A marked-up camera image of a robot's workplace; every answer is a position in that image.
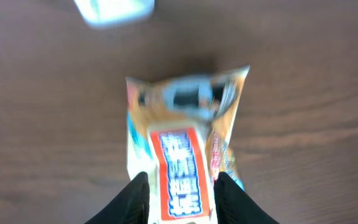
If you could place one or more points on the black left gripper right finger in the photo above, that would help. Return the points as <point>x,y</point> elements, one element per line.
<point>234,206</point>

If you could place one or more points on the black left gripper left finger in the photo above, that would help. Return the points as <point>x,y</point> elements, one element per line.
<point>129,206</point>

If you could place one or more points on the yellow orange snack bag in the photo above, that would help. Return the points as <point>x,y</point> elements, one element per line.
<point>178,132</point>

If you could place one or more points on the white barcode scanner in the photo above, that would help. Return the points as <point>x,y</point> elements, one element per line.
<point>102,14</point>

